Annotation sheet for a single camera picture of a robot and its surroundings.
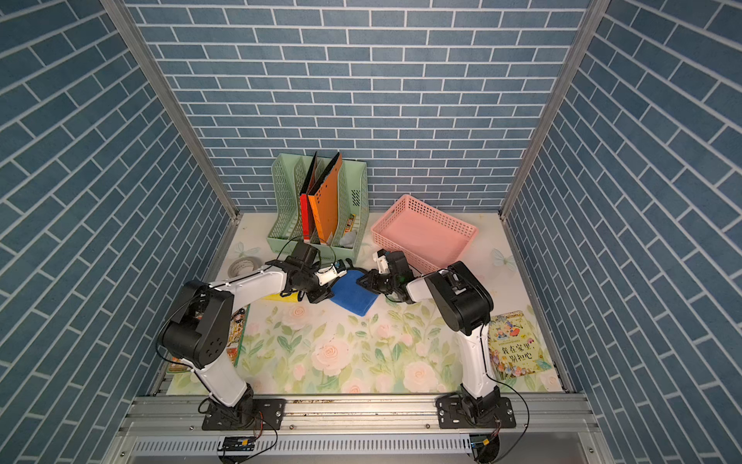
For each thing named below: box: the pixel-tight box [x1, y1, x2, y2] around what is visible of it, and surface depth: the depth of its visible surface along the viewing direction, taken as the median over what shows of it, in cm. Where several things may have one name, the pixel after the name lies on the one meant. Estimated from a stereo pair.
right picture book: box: [487, 310, 553, 380], surface depth 86 cm
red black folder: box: [299, 150, 317, 241], surface depth 91 cm
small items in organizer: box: [339, 213, 358, 249], surface depth 114 cm
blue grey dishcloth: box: [329, 269, 379, 317], surface depth 95 cm
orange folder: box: [308, 151, 343, 245], surface depth 91 cm
